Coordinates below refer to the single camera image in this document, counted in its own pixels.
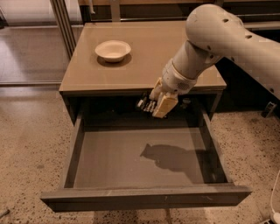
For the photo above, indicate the small metal drawer stopper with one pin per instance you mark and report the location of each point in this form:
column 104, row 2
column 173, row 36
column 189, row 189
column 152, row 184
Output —
column 185, row 103

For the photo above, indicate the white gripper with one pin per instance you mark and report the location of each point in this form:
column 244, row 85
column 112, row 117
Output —
column 176, row 81

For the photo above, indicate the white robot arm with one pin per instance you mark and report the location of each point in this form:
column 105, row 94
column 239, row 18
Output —
column 213, row 33

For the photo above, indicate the grey drawer cabinet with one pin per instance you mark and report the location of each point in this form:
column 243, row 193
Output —
column 107, row 93

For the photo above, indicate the white ceramic bowl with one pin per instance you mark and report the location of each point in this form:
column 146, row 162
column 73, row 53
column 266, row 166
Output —
column 113, row 51

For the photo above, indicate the dark object on floor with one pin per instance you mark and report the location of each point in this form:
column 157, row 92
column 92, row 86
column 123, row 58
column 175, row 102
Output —
column 269, row 109

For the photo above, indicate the metal shelf frame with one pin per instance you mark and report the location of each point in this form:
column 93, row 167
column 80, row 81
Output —
column 255, row 14

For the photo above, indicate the black rxbar chocolate bar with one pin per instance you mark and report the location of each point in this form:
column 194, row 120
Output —
column 145, row 104

